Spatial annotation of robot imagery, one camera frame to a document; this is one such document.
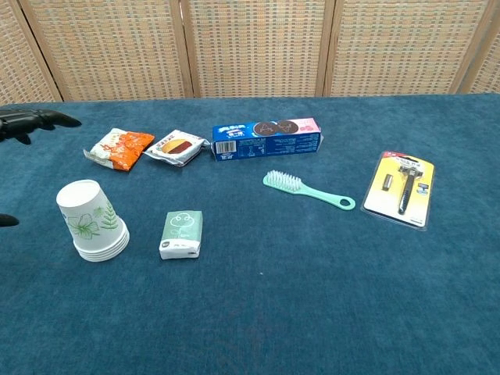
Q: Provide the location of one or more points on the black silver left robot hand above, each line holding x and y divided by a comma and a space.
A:
23, 119

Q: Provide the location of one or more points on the white cup green flower print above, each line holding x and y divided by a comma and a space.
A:
84, 211

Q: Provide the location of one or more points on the orange white snack packet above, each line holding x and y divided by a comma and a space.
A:
125, 150

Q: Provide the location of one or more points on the white cake snack packet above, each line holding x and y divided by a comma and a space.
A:
176, 148

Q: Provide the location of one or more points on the green white tissue pack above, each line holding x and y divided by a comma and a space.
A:
179, 234

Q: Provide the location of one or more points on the woven rattan folding screen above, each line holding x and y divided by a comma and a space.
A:
254, 47

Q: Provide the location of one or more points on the blue cookie box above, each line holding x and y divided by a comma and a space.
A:
269, 144

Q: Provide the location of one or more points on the mint green plastic brush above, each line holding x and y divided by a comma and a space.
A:
285, 181

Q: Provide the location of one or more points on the blue table cloth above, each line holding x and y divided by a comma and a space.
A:
273, 293

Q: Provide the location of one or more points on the yellow razor blister pack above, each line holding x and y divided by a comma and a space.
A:
390, 195

